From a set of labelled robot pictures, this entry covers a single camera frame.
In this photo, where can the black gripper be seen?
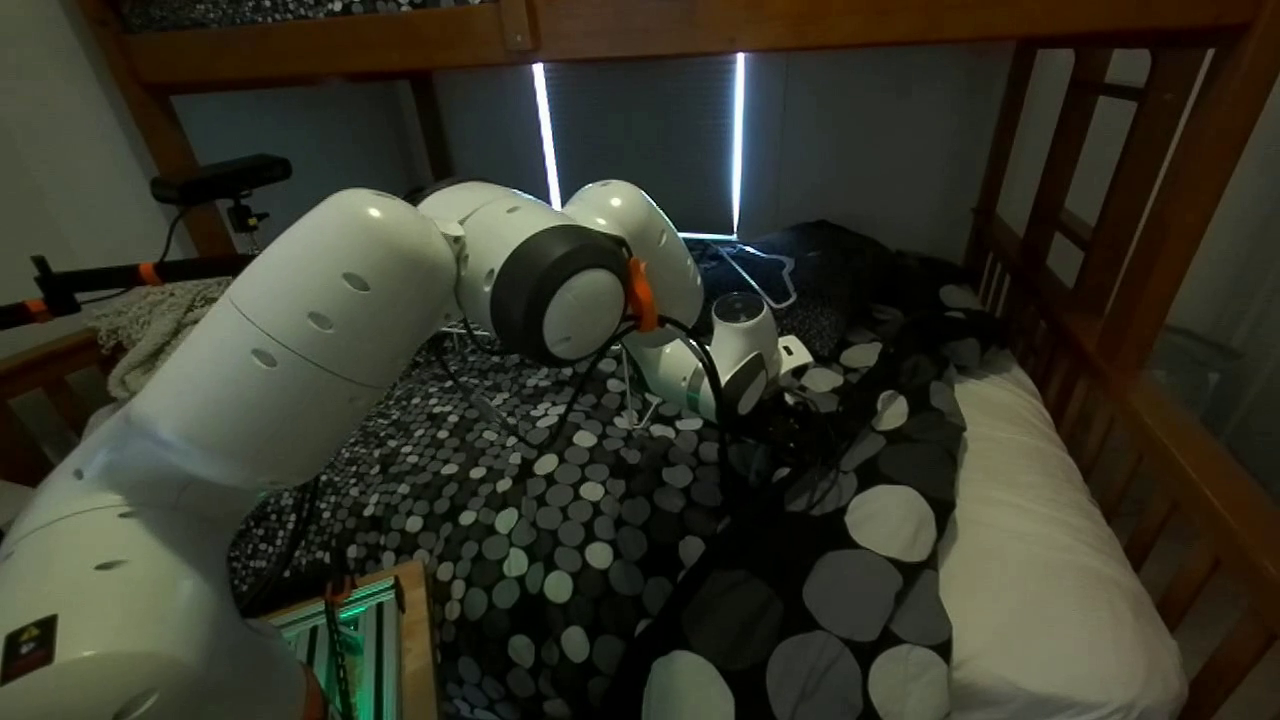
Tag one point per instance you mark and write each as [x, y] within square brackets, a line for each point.
[785, 431]

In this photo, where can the black grey-dotted blanket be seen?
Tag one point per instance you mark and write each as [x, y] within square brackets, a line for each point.
[820, 594]

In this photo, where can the black camera on stand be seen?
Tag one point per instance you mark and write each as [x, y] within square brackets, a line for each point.
[229, 182]

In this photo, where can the wooden bunk bed frame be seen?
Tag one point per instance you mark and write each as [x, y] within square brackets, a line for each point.
[1119, 136]

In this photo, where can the small-dotted bed sheet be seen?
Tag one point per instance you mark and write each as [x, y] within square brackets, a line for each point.
[553, 510]

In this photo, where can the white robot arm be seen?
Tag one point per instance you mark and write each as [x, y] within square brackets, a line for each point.
[113, 578]

